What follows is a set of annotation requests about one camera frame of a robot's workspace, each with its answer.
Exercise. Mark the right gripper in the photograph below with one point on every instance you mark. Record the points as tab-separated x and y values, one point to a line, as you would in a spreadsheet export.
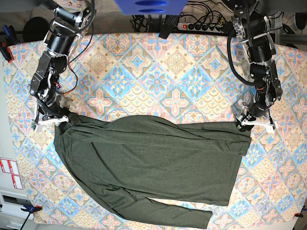
52	112

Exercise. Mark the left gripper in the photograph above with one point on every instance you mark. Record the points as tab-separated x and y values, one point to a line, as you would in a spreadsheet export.
251	111

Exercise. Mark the dark green long-sleeve shirt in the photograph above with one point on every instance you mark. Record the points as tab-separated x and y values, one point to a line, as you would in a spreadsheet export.
130	165

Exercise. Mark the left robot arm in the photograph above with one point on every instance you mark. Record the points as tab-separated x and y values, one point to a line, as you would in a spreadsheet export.
252	26

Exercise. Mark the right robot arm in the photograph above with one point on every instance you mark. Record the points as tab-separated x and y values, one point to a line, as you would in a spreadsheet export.
66	30

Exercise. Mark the red white stickers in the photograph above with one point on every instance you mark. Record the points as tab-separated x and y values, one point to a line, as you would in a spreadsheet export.
9	174

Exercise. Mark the colourful patterned tablecloth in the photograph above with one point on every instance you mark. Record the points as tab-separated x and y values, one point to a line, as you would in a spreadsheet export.
184	79

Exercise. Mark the black round stool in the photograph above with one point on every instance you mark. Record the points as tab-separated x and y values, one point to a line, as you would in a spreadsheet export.
35	29

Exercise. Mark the blue clamp bottom left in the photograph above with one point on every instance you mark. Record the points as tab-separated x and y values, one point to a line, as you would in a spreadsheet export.
30	210

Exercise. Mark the white power strip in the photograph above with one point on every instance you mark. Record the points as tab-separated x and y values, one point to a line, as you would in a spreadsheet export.
200	27

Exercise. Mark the blue plastic box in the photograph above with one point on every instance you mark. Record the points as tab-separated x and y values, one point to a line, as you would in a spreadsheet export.
138	7

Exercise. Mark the black remote control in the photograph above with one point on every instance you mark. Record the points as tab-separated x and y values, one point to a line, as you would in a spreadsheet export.
168	26

